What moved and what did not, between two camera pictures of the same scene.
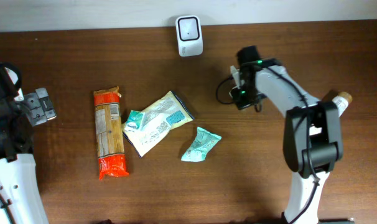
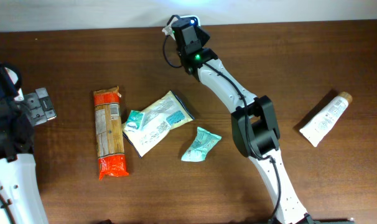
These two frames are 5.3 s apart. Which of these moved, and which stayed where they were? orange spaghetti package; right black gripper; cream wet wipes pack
Moved: right black gripper
Stayed: cream wet wipes pack; orange spaghetti package
